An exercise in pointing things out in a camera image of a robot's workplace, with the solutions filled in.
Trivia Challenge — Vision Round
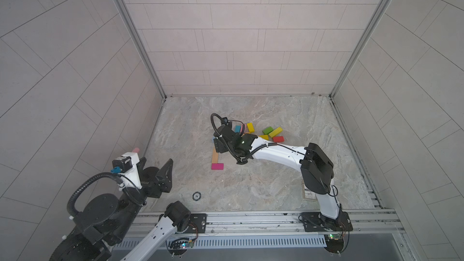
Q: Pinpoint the natural wood block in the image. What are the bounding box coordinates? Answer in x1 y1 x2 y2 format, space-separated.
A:
211 149 219 164

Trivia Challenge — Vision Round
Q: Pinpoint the magenta block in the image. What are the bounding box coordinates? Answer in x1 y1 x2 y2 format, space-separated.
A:
211 163 224 170

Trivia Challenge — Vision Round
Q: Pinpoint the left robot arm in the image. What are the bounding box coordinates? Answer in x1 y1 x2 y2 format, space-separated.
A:
50 151 199 261

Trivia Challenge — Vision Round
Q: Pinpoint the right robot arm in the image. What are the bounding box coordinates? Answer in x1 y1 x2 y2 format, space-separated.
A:
212 123 341 221

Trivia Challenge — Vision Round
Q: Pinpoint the pink block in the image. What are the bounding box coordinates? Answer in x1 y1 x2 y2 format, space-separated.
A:
240 123 247 134

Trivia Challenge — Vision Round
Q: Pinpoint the small yellow block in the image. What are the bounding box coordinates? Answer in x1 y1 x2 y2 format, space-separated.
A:
246 123 255 133

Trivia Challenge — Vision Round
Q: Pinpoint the green block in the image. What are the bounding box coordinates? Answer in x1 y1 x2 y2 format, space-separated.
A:
262 126 274 135

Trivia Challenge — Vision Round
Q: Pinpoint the tilted yellow block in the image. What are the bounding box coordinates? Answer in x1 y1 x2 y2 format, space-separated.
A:
268 127 283 138

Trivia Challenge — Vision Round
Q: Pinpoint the red block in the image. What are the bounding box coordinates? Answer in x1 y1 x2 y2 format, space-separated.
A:
273 136 285 143

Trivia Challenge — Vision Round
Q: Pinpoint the playing card box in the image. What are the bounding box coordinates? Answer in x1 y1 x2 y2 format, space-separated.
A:
302 183 317 201

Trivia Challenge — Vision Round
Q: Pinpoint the left circuit board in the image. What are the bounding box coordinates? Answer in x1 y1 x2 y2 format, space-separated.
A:
166 238 194 257

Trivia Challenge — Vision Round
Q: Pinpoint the circuit board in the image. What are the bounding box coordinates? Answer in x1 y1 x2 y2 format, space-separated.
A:
166 238 194 257
324 234 344 254

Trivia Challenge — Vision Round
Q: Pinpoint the right circuit board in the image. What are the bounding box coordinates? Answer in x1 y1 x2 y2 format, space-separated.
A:
324 234 344 254

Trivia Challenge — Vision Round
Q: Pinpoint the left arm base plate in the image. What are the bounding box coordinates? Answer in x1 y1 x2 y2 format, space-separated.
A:
183 213 207 234

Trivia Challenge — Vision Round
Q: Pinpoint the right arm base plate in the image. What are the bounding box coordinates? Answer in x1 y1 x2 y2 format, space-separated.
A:
298 211 353 232

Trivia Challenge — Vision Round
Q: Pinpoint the aluminium mounting rail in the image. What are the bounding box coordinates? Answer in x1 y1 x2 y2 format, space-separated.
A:
103 209 405 239

